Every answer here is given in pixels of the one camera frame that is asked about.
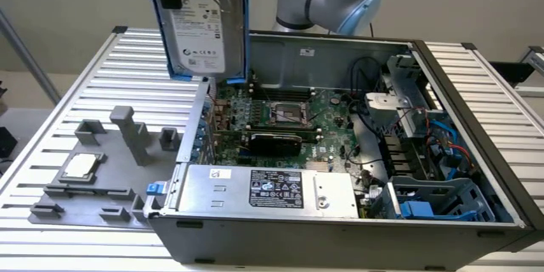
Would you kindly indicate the RAM slot bank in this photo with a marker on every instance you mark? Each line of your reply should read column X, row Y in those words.
column 283, row 93
column 284, row 128

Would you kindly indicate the silver CPU chip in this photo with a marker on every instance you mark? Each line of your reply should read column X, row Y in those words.
column 83, row 165

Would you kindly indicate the open grey PC case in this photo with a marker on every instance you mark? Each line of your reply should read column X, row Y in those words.
column 298, row 240

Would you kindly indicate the black box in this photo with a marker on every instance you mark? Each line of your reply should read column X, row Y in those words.
column 6, row 143

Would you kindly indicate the black graphics card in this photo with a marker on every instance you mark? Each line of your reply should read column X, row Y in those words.
column 274, row 144

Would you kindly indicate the grey parts rack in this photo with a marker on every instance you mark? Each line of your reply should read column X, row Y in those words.
column 111, row 170

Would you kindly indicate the silver power supply unit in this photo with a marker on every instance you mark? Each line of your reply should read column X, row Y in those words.
column 238, row 189

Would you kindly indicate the CPU socket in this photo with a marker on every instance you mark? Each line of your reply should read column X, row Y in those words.
column 288, row 112

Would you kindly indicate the hard disk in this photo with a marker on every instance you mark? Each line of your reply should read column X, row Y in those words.
column 204, row 30

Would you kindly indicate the blue case latch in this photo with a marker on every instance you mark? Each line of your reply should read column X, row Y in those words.
column 155, row 189

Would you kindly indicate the aluminium frame post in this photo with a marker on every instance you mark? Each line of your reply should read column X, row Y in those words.
column 26, row 55

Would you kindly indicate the black table corner cap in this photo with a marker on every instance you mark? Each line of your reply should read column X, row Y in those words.
column 120, row 29
column 468, row 46

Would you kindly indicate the silver metal drive cage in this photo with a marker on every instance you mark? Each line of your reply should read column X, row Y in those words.
column 395, row 106

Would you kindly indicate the green motherboard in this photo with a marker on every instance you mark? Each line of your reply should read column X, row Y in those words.
column 336, row 132

